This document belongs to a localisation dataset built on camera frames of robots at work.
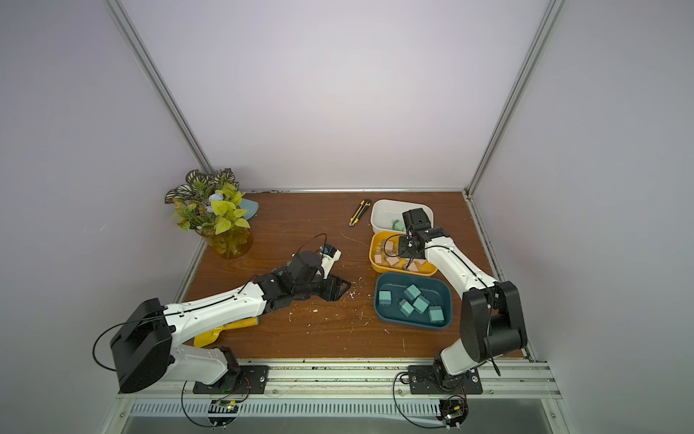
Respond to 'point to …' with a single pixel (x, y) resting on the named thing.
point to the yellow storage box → (385, 256)
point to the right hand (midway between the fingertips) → (414, 241)
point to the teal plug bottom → (406, 308)
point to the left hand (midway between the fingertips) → (349, 284)
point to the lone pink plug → (378, 259)
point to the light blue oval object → (252, 207)
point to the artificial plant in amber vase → (216, 205)
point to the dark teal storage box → (413, 300)
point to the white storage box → (387, 215)
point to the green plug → (398, 225)
